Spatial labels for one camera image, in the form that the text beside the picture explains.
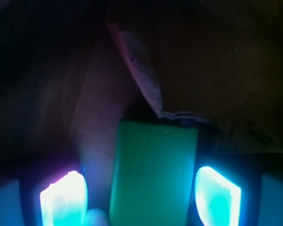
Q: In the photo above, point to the brown paper bag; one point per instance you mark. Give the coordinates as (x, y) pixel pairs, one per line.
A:
(70, 69)

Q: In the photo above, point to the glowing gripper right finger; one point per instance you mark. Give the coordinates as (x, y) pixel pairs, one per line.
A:
(218, 199)

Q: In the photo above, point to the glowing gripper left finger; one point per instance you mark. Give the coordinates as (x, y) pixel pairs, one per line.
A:
(64, 202)

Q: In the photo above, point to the green rectangular block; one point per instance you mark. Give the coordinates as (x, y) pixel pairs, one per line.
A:
(153, 174)

